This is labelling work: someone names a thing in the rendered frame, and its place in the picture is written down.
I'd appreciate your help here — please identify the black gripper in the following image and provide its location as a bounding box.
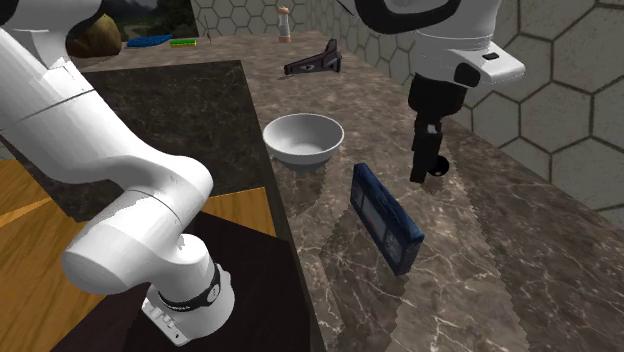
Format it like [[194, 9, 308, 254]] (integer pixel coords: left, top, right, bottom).
[[407, 71, 470, 185]]

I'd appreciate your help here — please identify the dark blue flat box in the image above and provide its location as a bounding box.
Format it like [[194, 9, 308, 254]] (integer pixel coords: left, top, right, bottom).
[[349, 162, 426, 277]]

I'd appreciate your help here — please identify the white bowl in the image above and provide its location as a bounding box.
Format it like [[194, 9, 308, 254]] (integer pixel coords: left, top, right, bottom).
[[262, 112, 345, 166]]

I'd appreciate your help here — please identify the pale bottle with brown cap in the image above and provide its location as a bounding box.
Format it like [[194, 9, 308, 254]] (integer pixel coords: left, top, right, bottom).
[[277, 5, 293, 44]]

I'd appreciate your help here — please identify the dark robot stand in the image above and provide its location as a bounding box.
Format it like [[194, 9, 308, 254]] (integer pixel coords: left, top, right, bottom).
[[50, 211, 314, 352]]

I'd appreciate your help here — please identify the blue ridged flat thing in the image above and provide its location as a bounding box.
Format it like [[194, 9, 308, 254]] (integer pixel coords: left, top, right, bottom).
[[126, 33, 175, 49]]

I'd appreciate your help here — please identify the brown round lump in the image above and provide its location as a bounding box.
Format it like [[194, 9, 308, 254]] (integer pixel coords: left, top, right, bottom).
[[65, 12, 123, 60]]

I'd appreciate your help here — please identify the dark angled bracket tool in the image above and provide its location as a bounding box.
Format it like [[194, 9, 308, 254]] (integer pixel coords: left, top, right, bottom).
[[283, 38, 343, 77]]

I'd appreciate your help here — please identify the dark landscape wall picture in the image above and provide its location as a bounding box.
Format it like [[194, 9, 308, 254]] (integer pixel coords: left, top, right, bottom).
[[99, 0, 200, 41]]

